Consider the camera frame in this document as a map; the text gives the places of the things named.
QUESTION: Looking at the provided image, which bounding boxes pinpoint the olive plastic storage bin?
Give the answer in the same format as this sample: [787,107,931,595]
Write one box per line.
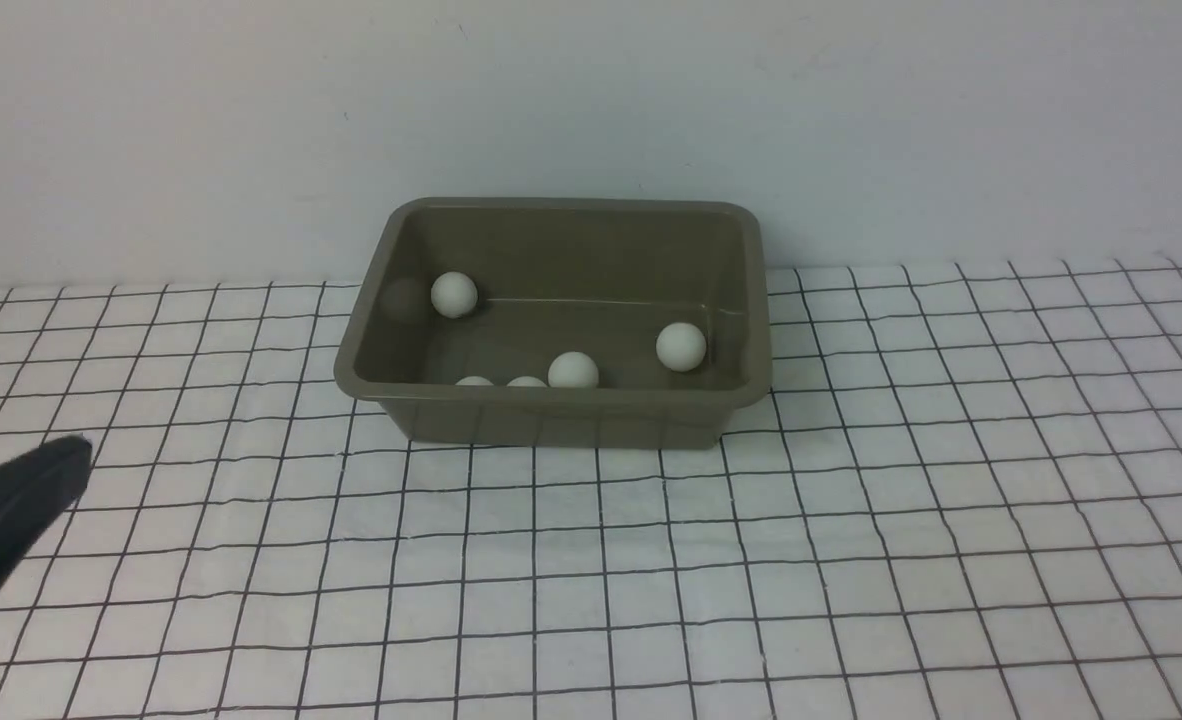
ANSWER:
[335,197,771,448]

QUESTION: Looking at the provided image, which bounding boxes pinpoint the white black-grid tablecloth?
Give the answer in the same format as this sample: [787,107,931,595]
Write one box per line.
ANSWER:
[0,258,1182,719]

